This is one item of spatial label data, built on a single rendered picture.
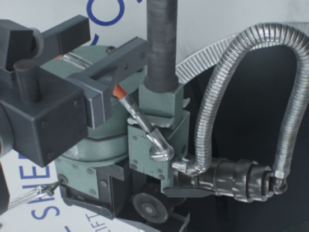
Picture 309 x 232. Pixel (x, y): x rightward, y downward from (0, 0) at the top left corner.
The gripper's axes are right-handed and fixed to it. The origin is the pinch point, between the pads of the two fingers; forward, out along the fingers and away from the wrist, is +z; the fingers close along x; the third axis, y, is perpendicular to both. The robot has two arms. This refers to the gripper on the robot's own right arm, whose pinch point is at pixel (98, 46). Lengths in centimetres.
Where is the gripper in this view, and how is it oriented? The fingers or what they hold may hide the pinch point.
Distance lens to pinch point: 45.9
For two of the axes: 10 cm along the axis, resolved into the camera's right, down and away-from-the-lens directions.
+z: 6.2, -4.8, 6.2
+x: -7.9, -3.8, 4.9
